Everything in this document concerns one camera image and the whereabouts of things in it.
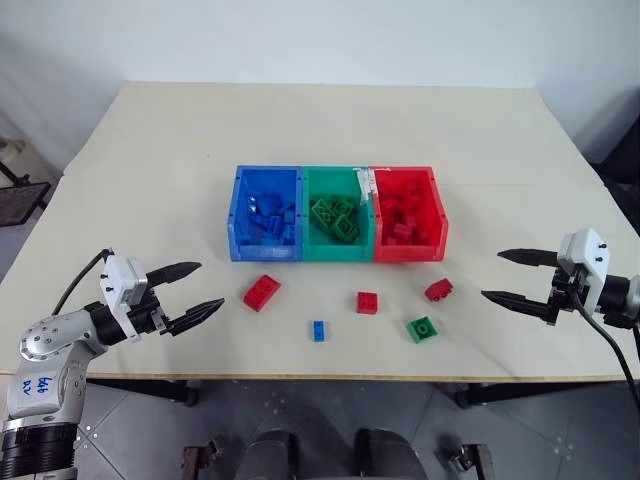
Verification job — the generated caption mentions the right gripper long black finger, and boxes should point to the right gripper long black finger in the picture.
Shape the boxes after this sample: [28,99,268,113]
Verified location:
[496,247,559,268]
[480,289,552,324]

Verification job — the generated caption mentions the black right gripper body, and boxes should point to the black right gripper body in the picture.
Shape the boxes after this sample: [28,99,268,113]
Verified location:
[544,263,586,329]

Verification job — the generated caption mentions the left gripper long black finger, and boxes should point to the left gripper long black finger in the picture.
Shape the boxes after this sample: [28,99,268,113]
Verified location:
[166,297,227,337]
[144,261,203,291]

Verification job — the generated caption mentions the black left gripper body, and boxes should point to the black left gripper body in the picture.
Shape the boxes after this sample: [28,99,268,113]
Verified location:
[128,292,174,338]

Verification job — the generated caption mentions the large red building brick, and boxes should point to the large red building brick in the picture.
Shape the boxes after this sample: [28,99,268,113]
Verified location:
[242,273,283,313]

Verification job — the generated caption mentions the red rounded building brick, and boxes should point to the red rounded building brick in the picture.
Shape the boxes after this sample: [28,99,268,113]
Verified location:
[424,278,455,304]

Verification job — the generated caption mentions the blue plastic bin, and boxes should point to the blue plastic bin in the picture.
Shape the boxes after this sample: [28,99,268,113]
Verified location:
[227,164,306,263]

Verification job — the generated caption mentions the green square building brick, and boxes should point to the green square building brick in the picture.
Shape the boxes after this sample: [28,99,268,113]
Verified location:
[405,315,440,346]

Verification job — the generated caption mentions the red plastic bin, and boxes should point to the red plastic bin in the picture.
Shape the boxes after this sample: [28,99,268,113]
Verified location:
[368,166,450,264]

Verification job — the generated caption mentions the green plastic bin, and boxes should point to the green plastic bin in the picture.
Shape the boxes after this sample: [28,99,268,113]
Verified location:
[301,165,376,264]

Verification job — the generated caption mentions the black mesh stand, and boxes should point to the black mesh stand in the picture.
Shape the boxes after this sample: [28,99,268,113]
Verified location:
[0,158,52,230]

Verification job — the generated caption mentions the white tape strip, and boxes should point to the white tape strip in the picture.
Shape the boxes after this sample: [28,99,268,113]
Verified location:
[351,167,380,205]

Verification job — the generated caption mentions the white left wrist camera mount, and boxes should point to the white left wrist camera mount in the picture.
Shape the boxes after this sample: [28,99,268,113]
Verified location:
[98,255,149,343]

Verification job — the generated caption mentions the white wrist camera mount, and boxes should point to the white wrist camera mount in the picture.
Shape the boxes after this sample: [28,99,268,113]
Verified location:
[98,255,149,343]
[557,227,614,314]

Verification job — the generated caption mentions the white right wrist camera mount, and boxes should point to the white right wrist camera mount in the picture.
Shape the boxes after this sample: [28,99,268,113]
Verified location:
[557,227,614,314]

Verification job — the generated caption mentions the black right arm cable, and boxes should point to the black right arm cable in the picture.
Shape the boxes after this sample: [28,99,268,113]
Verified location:
[567,289,640,406]

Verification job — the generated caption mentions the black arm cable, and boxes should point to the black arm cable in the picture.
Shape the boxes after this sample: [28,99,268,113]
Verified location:
[51,248,115,317]
[567,289,640,406]

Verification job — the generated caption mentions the black table frame bar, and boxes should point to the black table frame bar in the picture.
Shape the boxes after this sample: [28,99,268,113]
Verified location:
[85,378,202,408]
[453,378,640,410]

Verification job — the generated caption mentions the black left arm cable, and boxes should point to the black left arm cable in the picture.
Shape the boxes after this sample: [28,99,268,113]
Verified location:
[51,248,115,317]

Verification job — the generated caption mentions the brown metal bracket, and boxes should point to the brown metal bracket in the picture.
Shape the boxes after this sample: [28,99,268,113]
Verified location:
[438,441,497,480]
[181,436,225,480]

